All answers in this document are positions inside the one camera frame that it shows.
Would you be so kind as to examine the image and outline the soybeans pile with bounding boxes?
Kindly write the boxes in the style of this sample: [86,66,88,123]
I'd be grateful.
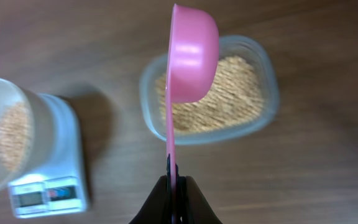
[172,56,265,134]

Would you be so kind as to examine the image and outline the clear plastic container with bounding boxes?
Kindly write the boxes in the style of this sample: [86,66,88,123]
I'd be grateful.
[139,34,281,146]

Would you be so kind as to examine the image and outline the white bowl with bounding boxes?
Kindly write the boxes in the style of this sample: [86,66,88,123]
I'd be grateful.
[0,78,55,190]

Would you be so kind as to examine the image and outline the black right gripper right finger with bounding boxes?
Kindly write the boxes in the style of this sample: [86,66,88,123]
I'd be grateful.
[178,176,222,224]

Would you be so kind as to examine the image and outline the white digital kitchen scale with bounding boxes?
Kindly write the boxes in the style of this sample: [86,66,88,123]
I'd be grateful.
[8,94,89,218]

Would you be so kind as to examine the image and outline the soybeans in bowl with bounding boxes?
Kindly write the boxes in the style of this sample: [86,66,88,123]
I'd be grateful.
[0,102,30,172]

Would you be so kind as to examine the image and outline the pink plastic measuring scoop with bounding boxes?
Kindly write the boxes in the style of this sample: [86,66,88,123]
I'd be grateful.
[165,3,220,187]

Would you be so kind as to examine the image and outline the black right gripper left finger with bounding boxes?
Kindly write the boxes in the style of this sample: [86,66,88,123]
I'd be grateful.
[129,175,170,224]

